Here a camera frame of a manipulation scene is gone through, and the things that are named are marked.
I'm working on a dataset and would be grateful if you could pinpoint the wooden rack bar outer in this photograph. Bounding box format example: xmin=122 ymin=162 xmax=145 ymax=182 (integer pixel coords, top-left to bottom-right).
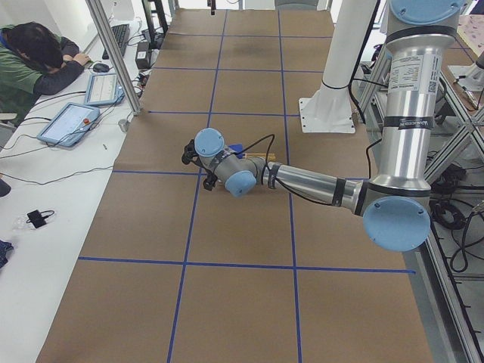
xmin=244 ymin=153 xmax=276 ymax=159

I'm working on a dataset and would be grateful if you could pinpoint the teach pendant near post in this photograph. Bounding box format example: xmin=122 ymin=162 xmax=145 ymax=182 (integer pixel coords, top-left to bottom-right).
xmin=84 ymin=73 xmax=124 ymax=106

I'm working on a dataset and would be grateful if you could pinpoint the person in green shirt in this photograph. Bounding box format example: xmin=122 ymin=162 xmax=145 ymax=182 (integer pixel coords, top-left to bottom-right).
xmin=1 ymin=22 xmax=91 ymax=126

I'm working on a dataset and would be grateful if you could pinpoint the black keyboard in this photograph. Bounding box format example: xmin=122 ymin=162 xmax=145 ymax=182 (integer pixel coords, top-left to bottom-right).
xmin=111 ymin=23 xmax=130 ymax=57

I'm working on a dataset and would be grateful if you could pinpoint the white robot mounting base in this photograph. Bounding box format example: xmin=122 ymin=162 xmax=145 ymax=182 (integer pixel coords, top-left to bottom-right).
xmin=297 ymin=0 xmax=379 ymax=134

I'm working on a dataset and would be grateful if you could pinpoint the blue towel grey trim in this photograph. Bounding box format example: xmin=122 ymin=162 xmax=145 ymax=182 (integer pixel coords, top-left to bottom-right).
xmin=229 ymin=144 xmax=244 ymax=159

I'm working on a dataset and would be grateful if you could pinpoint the black power adapter box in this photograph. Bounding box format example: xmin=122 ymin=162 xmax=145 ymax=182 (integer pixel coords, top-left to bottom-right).
xmin=135 ymin=41 xmax=152 ymax=70

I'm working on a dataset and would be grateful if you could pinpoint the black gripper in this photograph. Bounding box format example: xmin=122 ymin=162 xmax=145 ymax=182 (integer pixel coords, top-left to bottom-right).
xmin=181 ymin=139 xmax=218 ymax=191

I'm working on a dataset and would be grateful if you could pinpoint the grey aluminium frame post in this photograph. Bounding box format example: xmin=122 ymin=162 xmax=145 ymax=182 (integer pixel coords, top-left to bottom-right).
xmin=85 ymin=0 xmax=141 ymax=116

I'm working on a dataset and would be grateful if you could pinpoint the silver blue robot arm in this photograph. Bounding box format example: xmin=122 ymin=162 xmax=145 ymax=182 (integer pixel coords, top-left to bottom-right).
xmin=181 ymin=1 xmax=463 ymax=251

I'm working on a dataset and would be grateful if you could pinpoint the brown table mat blue grid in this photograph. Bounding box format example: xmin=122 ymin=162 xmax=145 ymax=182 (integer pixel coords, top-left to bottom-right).
xmin=38 ymin=10 xmax=433 ymax=362

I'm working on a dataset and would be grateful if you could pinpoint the black computer mouse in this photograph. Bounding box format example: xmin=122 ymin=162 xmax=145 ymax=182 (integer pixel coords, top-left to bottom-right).
xmin=92 ymin=63 xmax=110 ymax=73

